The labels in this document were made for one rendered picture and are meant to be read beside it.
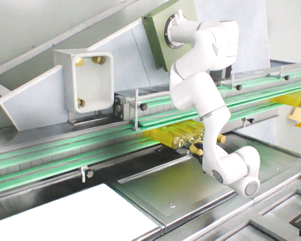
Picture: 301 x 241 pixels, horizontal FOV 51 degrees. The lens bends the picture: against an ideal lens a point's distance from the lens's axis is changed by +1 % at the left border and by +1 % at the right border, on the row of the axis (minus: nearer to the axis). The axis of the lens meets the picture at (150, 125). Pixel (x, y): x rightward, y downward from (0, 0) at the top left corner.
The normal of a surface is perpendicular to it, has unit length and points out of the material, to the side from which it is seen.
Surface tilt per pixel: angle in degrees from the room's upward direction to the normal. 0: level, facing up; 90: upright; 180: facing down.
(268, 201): 90
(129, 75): 0
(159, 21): 2
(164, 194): 90
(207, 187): 90
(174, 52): 2
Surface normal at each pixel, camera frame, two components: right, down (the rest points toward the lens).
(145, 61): 0.64, 0.28
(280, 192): 0.03, -0.94
